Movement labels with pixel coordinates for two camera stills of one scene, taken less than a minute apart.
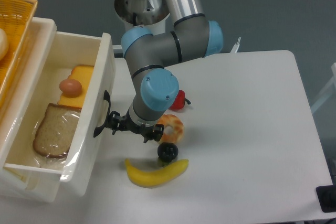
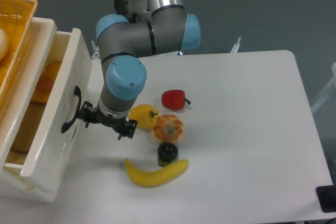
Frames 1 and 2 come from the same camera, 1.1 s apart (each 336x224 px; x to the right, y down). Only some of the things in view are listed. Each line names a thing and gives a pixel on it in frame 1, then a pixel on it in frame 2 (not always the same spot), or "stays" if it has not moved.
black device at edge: (326, 196) stays
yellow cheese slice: (83, 73) to (51, 70)
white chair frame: (327, 92) stays
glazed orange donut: (173, 121) stays
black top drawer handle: (98, 129) to (77, 92)
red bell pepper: (180, 100) stays
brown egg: (71, 87) to (45, 83)
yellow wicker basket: (17, 15) stays
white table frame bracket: (235, 46) stays
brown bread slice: (54, 131) to (22, 139)
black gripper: (115, 122) to (125, 128)
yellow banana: (153, 179) stays
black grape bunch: (167, 152) stays
